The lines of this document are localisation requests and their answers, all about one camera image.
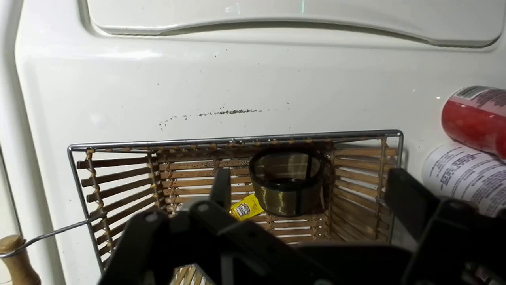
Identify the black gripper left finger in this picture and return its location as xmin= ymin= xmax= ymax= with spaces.
xmin=99 ymin=168 xmax=338 ymax=285

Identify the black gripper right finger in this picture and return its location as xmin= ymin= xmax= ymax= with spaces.
xmin=384 ymin=166 xmax=506 ymax=285

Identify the white plastic bottle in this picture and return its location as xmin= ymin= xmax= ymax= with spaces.
xmin=420 ymin=142 xmax=506 ymax=218

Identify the yellow tea bag packet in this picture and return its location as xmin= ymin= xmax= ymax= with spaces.
xmin=227 ymin=193 xmax=265 ymax=222

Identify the red canister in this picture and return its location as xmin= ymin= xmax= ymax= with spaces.
xmin=441 ymin=84 xmax=506 ymax=160

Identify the bamboo basket wire frame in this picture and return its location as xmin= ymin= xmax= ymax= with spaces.
xmin=0 ymin=128 xmax=406 ymax=285

